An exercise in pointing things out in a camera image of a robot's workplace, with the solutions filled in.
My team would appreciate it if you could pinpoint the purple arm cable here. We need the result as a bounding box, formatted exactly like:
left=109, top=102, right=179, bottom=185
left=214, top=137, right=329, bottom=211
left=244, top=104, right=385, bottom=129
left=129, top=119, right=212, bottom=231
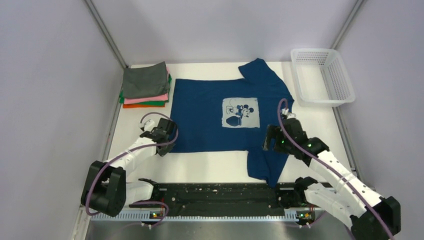
left=276, top=98, right=397, bottom=240
left=85, top=111, right=180, bottom=229

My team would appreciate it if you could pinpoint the white slotted cable duct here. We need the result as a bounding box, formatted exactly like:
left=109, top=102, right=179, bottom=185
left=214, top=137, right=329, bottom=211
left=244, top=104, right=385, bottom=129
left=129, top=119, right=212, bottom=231
left=91, top=209, right=315, bottom=223

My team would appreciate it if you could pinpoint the left aluminium frame post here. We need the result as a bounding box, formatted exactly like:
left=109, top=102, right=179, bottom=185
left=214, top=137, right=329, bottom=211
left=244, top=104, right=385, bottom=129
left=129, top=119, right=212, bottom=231
left=83, top=0, right=128, bottom=69

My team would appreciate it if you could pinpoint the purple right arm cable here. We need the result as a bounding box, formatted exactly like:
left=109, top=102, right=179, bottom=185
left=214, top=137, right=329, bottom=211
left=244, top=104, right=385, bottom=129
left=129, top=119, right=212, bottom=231
left=276, top=98, right=397, bottom=240

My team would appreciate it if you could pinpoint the dark blue t shirt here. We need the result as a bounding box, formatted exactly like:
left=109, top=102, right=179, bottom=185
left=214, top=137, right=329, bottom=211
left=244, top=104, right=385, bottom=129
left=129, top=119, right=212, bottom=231
left=170, top=58, right=294, bottom=188

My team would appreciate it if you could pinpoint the white perforated plastic basket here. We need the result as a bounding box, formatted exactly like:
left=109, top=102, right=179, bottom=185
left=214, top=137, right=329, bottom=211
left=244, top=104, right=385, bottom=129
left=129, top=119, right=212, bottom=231
left=290, top=48, right=356, bottom=108

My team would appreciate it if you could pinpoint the right aluminium frame post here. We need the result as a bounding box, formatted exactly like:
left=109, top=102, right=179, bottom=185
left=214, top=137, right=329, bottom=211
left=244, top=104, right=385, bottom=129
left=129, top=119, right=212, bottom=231
left=331, top=0, right=367, bottom=50

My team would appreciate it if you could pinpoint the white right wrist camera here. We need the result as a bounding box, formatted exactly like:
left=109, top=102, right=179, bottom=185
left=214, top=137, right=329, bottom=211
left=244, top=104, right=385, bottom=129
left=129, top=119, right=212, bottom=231
left=280, top=108, right=296, bottom=119

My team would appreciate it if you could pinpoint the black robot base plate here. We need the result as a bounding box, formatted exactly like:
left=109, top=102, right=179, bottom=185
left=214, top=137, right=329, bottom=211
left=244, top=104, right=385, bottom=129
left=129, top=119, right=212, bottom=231
left=146, top=182, right=319, bottom=218

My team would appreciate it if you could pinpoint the folded orange t shirt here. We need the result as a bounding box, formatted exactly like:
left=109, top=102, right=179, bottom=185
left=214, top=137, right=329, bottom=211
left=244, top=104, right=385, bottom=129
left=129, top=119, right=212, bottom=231
left=122, top=104, right=166, bottom=109

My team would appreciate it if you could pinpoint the folded green t shirt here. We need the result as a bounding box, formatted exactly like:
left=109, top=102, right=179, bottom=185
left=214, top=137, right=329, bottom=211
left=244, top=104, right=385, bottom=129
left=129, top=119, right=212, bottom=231
left=119, top=73, right=172, bottom=105

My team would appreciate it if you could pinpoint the folded grey t shirt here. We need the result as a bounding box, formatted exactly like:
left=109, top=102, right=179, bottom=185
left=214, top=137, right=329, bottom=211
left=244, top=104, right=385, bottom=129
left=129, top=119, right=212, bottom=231
left=122, top=61, right=170, bottom=99

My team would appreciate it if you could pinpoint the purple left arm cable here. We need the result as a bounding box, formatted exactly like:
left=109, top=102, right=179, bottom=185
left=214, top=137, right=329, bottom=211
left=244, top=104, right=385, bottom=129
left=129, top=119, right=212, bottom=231
left=85, top=111, right=180, bottom=229

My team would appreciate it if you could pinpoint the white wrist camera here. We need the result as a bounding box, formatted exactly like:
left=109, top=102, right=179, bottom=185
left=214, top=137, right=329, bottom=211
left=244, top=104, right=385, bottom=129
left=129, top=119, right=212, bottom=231
left=139, top=119, right=156, bottom=132
left=280, top=108, right=296, bottom=119

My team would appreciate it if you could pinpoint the folded pink t shirt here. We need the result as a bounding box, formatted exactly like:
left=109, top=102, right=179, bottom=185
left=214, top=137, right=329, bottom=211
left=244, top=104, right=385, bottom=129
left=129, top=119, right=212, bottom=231
left=120, top=67, right=170, bottom=104

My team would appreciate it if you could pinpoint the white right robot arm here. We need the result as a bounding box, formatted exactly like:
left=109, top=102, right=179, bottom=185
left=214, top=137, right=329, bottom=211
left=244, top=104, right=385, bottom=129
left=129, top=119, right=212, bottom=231
left=262, top=118, right=401, bottom=240

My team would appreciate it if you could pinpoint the aluminium frame post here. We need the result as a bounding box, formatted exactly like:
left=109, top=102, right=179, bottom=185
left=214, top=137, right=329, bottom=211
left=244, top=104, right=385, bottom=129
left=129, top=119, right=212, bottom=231
left=83, top=0, right=128, bottom=69
left=331, top=0, right=367, bottom=50

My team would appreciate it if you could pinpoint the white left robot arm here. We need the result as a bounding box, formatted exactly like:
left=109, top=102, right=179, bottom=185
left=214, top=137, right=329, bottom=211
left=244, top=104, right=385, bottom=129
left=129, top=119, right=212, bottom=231
left=80, top=117, right=178, bottom=217

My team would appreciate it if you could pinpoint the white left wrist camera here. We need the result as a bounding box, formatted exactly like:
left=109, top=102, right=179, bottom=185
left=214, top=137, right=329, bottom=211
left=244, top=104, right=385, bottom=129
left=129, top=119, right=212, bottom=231
left=139, top=119, right=156, bottom=132

